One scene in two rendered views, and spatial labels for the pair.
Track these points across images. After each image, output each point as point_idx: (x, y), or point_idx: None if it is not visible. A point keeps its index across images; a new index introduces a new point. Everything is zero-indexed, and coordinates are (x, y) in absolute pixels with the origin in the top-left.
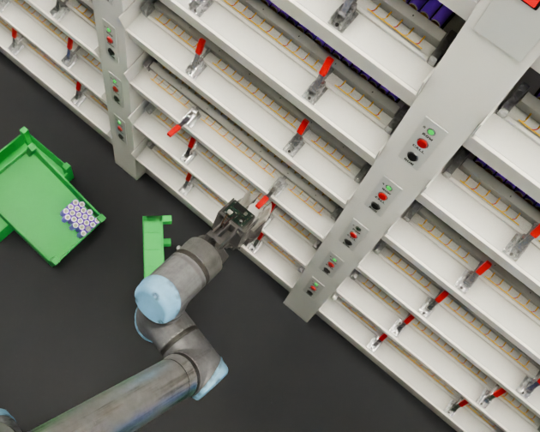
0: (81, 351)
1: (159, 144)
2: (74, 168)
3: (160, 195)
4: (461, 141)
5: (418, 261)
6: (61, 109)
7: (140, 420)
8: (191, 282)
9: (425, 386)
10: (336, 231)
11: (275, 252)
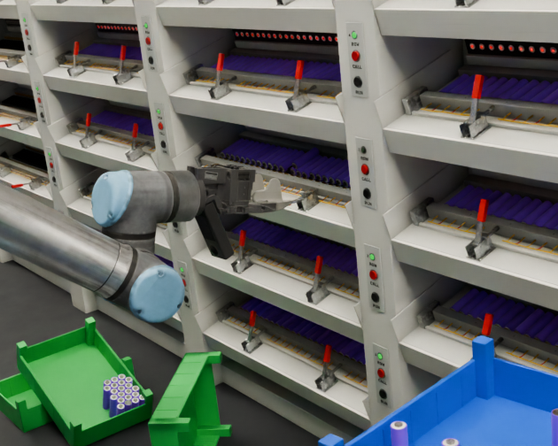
0: None
1: (214, 265)
2: (140, 380)
3: (235, 397)
4: None
5: (420, 134)
6: (147, 343)
7: (36, 219)
8: (151, 179)
9: None
10: (355, 191)
11: (352, 387)
